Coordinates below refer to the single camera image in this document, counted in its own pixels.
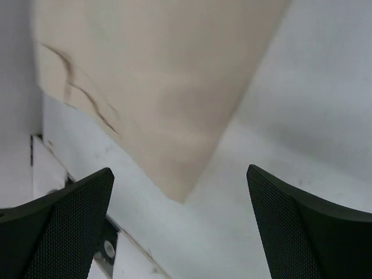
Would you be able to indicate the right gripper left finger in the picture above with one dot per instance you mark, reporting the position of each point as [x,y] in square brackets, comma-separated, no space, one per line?
[56,236]

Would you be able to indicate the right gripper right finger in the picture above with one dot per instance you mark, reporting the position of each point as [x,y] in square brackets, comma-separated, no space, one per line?
[305,236]

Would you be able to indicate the beige trousers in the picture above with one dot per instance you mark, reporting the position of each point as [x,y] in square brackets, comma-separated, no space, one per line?
[161,78]

